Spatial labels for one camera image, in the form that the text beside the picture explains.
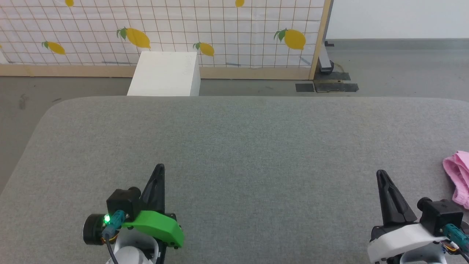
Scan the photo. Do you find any grey metal screen foot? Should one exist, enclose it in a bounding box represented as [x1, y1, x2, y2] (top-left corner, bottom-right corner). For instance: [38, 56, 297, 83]
[317, 40, 335, 76]

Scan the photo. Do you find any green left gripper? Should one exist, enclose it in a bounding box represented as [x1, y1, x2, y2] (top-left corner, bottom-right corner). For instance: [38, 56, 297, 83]
[121, 164, 185, 264]

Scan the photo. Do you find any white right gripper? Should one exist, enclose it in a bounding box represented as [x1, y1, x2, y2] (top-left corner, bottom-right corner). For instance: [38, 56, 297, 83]
[367, 170, 447, 263]

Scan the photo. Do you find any black mat under screen foot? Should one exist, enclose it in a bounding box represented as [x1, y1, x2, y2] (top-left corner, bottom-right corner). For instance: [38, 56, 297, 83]
[315, 71, 351, 82]

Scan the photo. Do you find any lemon print partition screen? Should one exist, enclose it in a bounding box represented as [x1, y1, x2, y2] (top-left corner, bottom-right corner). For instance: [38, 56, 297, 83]
[0, 0, 334, 81]

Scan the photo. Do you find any black right camera cable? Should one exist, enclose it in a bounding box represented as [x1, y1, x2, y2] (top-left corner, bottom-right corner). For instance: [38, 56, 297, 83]
[441, 224, 469, 263]

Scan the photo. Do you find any long black floor mat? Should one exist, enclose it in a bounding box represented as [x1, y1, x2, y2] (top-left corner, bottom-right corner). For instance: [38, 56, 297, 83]
[314, 82, 359, 93]

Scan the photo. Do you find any black camera cable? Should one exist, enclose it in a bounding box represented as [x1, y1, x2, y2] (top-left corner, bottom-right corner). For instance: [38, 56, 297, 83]
[101, 210, 127, 264]
[441, 224, 469, 263]

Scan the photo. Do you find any black left camera cable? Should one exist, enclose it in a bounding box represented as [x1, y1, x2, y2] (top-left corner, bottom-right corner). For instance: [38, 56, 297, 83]
[101, 210, 127, 264]

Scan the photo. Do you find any grey fabric sofa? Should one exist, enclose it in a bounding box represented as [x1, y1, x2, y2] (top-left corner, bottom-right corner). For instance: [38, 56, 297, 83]
[0, 96, 469, 264]

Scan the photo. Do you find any white box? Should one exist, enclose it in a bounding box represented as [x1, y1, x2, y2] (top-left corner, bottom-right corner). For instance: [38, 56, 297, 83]
[127, 51, 201, 97]

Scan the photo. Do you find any pink garment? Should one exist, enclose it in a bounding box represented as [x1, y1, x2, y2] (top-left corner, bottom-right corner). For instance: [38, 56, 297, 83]
[442, 150, 469, 210]

